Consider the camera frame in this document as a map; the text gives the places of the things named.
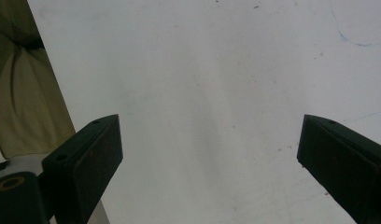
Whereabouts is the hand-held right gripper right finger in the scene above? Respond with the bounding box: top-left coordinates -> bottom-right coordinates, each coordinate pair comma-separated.
296,114 -> 381,224

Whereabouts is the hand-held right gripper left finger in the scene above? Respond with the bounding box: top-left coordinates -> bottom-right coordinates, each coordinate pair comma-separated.
41,113 -> 124,224

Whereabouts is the olive cloth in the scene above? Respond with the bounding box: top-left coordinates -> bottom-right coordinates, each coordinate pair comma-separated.
0,0 -> 77,160

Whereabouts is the black strap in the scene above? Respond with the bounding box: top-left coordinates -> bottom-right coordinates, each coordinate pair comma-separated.
21,36 -> 46,50

